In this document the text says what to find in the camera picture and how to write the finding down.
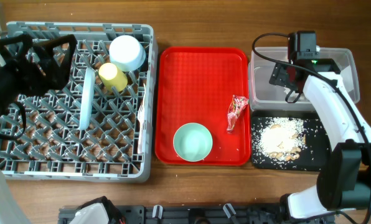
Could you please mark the grey dishwasher rack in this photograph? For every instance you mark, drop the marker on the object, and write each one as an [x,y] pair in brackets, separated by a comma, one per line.
[53,147]

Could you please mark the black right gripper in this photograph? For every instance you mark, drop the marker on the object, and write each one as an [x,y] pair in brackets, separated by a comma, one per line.
[278,76]

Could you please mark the red snack wrapper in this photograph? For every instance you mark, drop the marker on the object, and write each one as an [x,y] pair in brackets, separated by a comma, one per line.
[237,105]

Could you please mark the green bowl with rice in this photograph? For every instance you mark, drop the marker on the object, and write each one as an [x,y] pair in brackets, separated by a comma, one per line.
[192,142]

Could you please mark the spilled rice and peanut shells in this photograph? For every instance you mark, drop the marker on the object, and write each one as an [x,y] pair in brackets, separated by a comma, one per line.
[279,139]

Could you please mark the light blue plate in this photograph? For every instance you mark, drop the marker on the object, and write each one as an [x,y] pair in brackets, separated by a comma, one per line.
[87,99]

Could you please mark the black plastic bin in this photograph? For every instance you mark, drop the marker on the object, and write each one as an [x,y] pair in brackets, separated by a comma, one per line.
[313,157]

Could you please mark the pale blue bowl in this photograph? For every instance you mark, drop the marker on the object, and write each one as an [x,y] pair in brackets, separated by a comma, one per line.
[127,53]

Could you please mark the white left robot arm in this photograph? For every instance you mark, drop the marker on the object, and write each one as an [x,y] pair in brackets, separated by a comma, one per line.
[10,88]

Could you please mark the red plastic tray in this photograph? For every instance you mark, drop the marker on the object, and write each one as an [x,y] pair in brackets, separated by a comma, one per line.
[196,85]

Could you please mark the clear plastic bin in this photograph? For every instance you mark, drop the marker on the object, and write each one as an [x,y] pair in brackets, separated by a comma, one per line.
[264,96]

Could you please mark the white plastic fork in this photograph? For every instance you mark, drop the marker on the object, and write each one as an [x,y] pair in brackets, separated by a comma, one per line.
[140,117]

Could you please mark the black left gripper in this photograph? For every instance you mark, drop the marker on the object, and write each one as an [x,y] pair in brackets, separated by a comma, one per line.
[37,84]

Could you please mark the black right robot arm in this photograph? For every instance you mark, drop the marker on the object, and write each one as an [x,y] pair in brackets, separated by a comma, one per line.
[345,180]

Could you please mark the yellow plastic cup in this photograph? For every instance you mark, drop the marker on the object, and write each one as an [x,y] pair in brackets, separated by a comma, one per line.
[112,76]

